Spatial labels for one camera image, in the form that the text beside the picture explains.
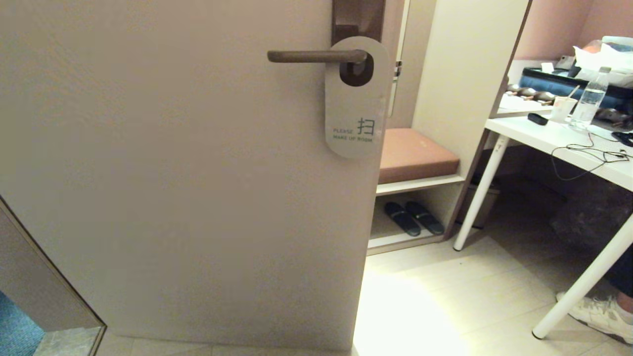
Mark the brown bench cushion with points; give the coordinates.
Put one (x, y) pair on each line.
(420, 155)

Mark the dark blue tray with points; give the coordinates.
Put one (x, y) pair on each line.
(549, 84)

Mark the white paper sheet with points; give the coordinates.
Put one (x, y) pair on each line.
(519, 103)

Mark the white paper cup with stick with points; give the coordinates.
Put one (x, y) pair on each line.
(563, 109)

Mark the white sneaker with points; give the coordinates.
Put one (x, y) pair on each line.
(598, 314)

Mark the black flat device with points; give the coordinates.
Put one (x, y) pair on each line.
(623, 137)

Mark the small white card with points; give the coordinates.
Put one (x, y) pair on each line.
(547, 66)

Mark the cream wardrobe bench unit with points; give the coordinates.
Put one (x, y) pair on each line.
(465, 74)

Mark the clear plastic water bottle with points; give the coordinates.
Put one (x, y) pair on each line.
(591, 104)

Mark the small black case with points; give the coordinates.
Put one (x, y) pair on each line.
(538, 118)

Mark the dark slipper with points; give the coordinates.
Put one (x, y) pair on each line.
(401, 217)
(425, 216)

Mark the brown door lock plate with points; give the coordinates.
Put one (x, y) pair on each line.
(358, 15)

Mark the white plastic bag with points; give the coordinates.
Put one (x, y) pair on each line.
(593, 57)

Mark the white table with round legs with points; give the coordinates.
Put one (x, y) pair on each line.
(544, 136)

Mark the beige room door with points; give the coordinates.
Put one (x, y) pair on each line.
(173, 198)

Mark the blue do-not-disturb door sign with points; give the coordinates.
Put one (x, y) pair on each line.
(356, 109)

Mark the brown waste bin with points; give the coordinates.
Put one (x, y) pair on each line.
(487, 202)

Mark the person leg in dark trousers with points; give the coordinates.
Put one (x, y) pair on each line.
(623, 282)

